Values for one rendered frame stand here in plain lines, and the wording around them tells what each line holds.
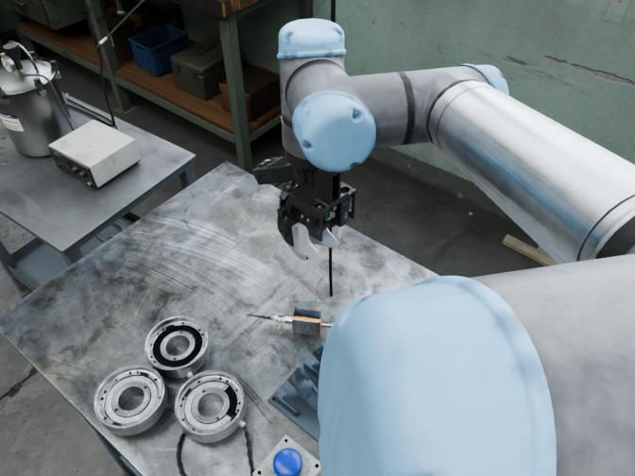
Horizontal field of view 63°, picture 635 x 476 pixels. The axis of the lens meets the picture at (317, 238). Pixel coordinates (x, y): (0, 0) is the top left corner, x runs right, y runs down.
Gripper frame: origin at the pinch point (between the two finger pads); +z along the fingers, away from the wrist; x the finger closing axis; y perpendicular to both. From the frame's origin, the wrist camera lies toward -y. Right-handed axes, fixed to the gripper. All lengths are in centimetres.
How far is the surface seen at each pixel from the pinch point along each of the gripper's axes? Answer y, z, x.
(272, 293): -8.8, 17.0, 0.4
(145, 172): -73, 25, 11
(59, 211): -75, 27, -13
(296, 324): 1.1, 14.7, -3.0
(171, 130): -180, 84, 81
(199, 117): -147, 63, 79
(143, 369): -10.5, 15.3, -26.2
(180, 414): -0.2, 16.0, -26.5
